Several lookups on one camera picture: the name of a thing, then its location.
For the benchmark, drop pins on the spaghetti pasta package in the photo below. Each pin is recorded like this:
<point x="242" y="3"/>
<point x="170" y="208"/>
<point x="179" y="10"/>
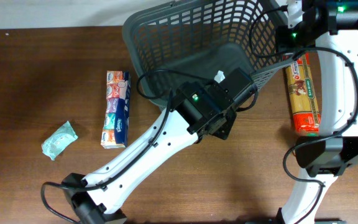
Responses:
<point x="302" y="96"/>

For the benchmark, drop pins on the grey plastic mesh basket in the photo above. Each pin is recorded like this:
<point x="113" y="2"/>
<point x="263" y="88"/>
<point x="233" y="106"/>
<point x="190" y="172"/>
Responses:
<point x="187" y="41"/>

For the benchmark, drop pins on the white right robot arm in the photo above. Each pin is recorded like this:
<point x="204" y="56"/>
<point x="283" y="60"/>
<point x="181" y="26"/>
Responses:
<point x="329" y="28"/>

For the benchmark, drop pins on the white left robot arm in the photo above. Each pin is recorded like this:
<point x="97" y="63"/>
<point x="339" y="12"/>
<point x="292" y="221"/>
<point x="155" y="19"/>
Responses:
<point x="197" y="109"/>

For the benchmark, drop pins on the teal tissue pocket pack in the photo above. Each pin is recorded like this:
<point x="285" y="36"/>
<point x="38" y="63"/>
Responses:
<point x="59" y="140"/>

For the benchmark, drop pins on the Kleenex tissue multipack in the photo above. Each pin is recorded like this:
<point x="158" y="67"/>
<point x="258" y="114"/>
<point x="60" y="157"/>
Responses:
<point x="116" y="122"/>

